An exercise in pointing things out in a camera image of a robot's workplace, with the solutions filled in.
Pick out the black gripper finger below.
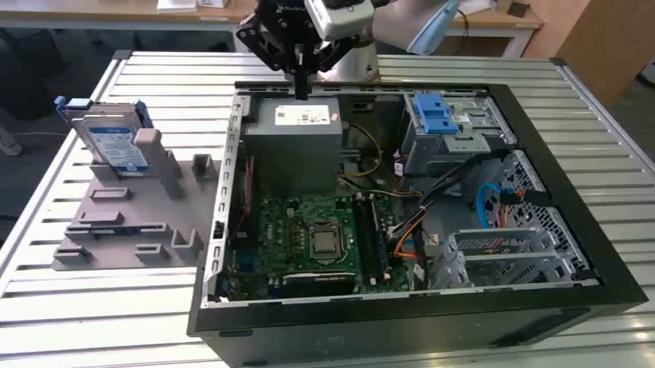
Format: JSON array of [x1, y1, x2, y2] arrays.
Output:
[[235, 14, 304, 101], [302, 34, 360, 101]]

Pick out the hard disk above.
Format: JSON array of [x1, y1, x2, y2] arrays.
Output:
[[54, 97, 155, 178]]

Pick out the metal disk bay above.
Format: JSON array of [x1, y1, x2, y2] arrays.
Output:
[[427, 225, 590, 288]]

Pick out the wooden desk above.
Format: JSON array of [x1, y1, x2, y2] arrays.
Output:
[[0, 0, 547, 58]]

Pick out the blue drive latch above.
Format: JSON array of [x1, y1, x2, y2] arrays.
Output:
[[414, 93, 462, 135]]

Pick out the grey power supply unit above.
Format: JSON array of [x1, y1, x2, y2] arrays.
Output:
[[240, 95, 346, 199]]

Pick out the metal optical drive cage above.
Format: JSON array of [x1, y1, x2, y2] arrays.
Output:
[[398, 91, 518, 177]]

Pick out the green motherboard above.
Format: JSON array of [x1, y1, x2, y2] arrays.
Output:
[[219, 193, 415, 300]]

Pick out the black RAM stick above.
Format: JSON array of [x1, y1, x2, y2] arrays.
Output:
[[355, 194, 380, 285]]

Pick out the silver CPU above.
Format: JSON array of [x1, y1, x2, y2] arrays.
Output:
[[310, 228, 342, 258]]

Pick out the grey parts rack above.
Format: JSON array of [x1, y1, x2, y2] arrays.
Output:
[[51, 128, 224, 271]]

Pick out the wooden cabinet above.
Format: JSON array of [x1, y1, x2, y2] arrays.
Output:
[[521, 0, 655, 108]]

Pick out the black graphics card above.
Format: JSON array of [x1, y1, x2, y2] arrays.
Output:
[[279, 271, 359, 297]]

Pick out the black PC case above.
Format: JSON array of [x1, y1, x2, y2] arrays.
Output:
[[184, 80, 650, 367]]

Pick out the thin black cable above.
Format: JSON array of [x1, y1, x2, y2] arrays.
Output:
[[457, 9, 471, 49]]

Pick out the yellow wires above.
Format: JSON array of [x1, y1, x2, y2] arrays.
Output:
[[340, 122, 384, 179]]

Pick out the thin red wire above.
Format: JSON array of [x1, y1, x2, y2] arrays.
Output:
[[227, 156, 256, 246]]

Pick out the black wire bundle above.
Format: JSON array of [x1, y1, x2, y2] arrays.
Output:
[[403, 151, 513, 238]]

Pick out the orange yellow wire bundle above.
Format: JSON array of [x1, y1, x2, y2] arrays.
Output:
[[391, 212, 429, 261]]

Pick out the blue data wire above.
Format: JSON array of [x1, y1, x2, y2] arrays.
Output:
[[475, 182, 513, 231]]

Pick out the orange black power wire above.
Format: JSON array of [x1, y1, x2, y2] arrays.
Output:
[[494, 187, 553, 231]]

